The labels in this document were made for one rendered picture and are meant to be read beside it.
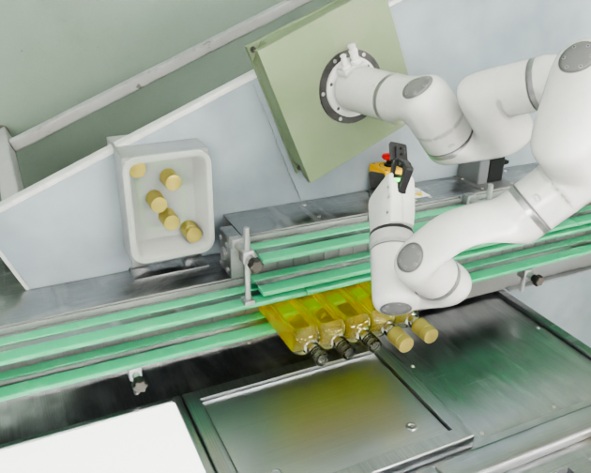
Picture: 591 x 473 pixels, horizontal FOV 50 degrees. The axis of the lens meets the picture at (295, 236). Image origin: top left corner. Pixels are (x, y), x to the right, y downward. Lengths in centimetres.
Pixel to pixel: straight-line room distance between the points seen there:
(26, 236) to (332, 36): 73
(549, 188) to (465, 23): 76
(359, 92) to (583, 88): 49
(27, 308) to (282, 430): 54
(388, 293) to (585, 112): 38
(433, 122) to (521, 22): 65
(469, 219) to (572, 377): 72
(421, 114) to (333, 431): 61
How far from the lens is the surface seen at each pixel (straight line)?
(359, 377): 138
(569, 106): 92
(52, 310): 132
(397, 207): 106
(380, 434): 126
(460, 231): 92
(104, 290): 135
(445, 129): 116
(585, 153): 90
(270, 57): 130
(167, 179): 129
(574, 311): 236
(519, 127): 114
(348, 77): 133
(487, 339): 163
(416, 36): 155
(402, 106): 115
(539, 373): 155
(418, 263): 93
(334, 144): 140
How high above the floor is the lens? 200
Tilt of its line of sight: 55 degrees down
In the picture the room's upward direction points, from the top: 133 degrees clockwise
